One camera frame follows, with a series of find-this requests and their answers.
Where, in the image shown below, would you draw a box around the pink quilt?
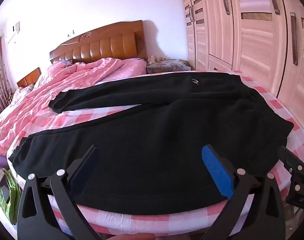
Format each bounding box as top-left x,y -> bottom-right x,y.
0,58 -> 146,156

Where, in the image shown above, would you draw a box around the pink checkered bed sheet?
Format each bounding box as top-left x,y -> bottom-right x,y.
0,70 -> 304,239

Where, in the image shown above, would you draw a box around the green bag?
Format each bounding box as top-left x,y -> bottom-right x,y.
0,168 -> 21,225

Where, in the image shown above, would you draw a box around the light wooden wardrobe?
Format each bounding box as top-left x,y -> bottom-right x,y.
183,0 -> 304,124

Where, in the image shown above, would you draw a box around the black pants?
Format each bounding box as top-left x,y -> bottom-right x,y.
10,72 -> 294,215

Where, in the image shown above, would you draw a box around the wooden bed headboard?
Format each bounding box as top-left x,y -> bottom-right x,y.
50,20 -> 147,63

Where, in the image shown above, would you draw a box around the wooden nightstand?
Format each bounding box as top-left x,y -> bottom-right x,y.
17,68 -> 41,88

